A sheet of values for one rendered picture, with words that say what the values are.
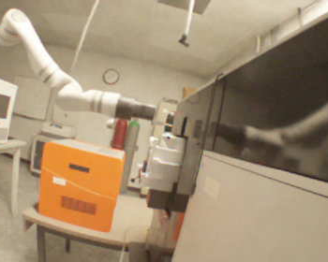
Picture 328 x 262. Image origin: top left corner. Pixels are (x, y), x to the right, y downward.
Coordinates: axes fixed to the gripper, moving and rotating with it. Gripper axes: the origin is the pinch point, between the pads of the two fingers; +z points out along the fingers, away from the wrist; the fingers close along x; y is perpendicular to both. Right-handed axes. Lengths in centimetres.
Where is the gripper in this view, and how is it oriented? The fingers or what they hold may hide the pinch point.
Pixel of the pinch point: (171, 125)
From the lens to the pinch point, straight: 62.0
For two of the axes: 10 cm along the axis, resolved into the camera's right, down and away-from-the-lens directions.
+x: -1.5, 0.0, 9.9
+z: 9.7, 2.1, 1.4
